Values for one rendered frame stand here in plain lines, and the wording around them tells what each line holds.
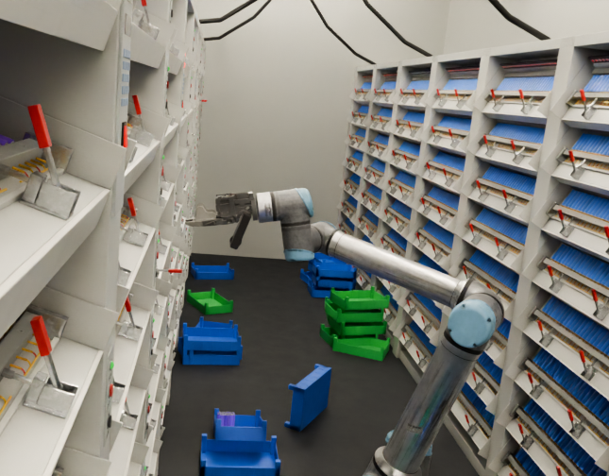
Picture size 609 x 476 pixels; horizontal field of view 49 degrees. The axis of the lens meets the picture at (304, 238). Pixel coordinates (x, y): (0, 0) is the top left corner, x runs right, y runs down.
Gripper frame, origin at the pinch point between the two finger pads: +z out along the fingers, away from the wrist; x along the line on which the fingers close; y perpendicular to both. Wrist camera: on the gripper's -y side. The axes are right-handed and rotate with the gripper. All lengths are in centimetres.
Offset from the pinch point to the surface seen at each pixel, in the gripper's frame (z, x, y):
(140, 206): 7, 52, 16
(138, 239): 5, 71, 12
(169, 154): 4.5, -18.1, 19.5
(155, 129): 1, 52, 31
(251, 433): -9, -41, -95
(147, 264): 7, 52, 2
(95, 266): 3, 122, 21
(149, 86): 1, 52, 40
